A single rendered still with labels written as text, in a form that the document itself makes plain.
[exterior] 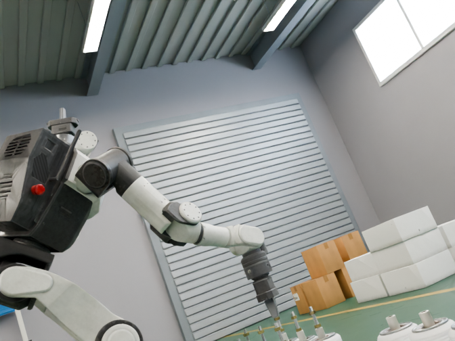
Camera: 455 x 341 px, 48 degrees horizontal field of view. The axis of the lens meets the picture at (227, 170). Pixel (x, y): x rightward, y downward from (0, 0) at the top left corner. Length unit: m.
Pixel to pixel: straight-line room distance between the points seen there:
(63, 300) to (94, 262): 5.02
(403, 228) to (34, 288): 3.00
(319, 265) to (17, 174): 4.10
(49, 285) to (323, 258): 3.99
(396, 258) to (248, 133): 4.15
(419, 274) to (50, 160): 3.01
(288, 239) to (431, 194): 2.10
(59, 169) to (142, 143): 5.50
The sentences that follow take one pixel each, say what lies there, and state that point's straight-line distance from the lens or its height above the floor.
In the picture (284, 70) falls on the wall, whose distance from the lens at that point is 8.79.
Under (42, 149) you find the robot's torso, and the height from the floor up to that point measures 1.04.
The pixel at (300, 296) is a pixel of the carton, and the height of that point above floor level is 0.18.
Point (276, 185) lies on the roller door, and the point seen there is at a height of 1.69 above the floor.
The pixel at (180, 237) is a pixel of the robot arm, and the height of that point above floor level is 0.66.
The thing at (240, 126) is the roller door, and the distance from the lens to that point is 7.73.
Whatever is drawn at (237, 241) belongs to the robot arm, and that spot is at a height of 0.60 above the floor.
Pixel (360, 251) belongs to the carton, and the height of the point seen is 0.39.
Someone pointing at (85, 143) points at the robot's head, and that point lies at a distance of 1.76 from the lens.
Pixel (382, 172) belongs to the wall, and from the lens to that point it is 8.23.
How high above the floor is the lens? 0.45
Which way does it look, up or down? 13 degrees up
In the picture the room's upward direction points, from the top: 21 degrees counter-clockwise
